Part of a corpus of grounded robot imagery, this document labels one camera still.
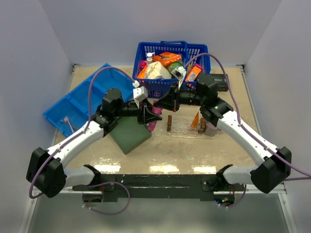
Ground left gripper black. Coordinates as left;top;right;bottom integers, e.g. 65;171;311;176
114;98;162;125

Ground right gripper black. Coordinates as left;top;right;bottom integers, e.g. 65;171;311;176
155;80;206;112

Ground pink toothpaste tube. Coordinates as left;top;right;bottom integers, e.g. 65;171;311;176
147;100;162;132

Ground clear glass tray wooden handles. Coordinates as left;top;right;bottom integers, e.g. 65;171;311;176
168;116;220;139

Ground orange toothpaste tube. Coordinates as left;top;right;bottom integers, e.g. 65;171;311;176
190;112;199;130

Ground purple translucent cup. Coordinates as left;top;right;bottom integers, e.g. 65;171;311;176
205;120;221;137

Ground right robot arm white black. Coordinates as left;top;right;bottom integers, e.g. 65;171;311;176
155;74;292;194

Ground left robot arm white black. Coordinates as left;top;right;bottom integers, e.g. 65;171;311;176
26;87;162;199

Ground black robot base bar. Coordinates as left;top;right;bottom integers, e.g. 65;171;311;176
72;173;246;203

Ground green metal tray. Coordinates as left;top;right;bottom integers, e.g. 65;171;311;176
110;117;152;154

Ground crumpled beige paper bag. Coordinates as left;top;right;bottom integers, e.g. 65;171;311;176
145;62;172;80

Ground orange scrub sponge pack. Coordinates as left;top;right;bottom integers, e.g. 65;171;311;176
137;66;148;79

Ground green soda bottle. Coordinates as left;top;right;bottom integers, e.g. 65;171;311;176
166;62;183;73

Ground orange pink snack box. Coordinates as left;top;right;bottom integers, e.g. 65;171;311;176
185;64;202;82

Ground orange cardboard box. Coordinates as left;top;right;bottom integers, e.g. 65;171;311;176
153;52;182;66

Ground pink carton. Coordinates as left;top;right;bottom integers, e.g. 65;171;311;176
139;60;147;72

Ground white pump bottle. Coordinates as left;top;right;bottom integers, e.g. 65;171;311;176
146;52;155;65

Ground black box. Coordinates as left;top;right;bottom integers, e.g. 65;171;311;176
210;74;229;92

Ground light blue compartment bin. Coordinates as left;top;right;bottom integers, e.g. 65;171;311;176
43;69;134;137

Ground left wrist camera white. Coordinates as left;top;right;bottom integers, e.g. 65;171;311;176
133;86;148;107

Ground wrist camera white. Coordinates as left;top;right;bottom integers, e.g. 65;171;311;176
172;66;187;90
133;86;148;107

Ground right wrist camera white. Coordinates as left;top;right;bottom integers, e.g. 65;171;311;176
172;66;187;90

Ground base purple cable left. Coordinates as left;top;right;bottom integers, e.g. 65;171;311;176
82;181;131;215

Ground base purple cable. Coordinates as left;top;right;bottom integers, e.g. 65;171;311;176
218;183;246;209
82;181;131;215

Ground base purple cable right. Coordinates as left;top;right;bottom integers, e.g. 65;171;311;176
218;183;246;209

